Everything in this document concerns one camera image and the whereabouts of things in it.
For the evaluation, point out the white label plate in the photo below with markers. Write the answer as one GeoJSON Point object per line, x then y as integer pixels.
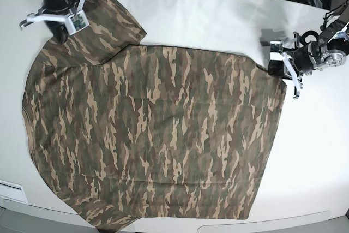
{"type": "Point", "coordinates": [13, 192]}

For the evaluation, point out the camouflage T-shirt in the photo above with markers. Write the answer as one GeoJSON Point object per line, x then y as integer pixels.
{"type": "Point", "coordinates": [120, 131]}

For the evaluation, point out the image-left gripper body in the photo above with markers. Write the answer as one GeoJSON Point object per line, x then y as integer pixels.
{"type": "Point", "coordinates": [57, 7]}

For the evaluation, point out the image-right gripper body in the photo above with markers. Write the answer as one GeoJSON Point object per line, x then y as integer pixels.
{"type": "Point", "coordinates": [305, 58]}

